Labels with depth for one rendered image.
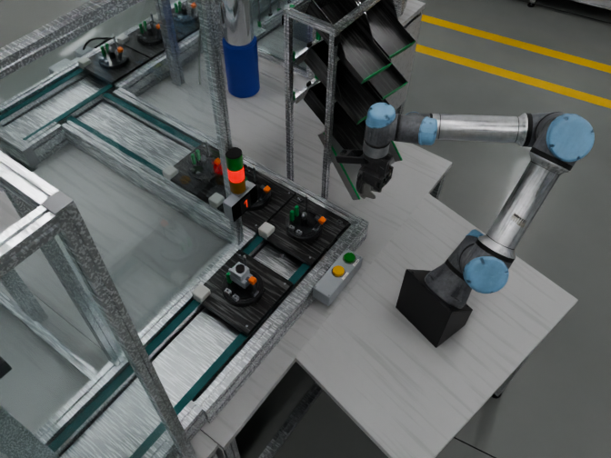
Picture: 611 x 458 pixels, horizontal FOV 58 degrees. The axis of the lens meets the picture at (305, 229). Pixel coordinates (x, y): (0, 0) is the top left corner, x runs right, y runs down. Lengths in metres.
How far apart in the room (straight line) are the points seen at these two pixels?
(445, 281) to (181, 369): 0.87
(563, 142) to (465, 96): 2.80
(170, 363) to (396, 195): 1.11
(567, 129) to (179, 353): 1.30
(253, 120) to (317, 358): 1.22
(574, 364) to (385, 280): 1.36
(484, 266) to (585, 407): 1.55
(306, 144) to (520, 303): 1.11
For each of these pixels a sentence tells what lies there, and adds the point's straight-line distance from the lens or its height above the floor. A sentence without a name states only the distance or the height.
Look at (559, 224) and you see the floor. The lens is 3.63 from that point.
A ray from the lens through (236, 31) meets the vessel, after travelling 2.54.
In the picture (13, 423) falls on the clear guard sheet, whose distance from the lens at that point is 1.02.
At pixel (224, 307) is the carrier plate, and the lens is 1.83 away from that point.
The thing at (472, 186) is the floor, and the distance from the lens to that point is 3.64.
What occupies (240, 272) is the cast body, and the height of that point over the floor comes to 1.09.
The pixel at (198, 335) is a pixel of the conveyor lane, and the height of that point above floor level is 0.92.
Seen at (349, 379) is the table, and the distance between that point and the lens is 1.83.
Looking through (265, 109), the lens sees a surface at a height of 0.86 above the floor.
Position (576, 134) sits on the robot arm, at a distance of 1.57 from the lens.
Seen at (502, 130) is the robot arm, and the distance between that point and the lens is 1.68.
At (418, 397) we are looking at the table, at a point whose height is 0.86.
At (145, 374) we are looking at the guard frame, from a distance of 1.19.
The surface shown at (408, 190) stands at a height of 0.86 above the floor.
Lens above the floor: 2.53
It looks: 51 degrees down
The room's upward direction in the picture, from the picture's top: 1 degrees clockwise
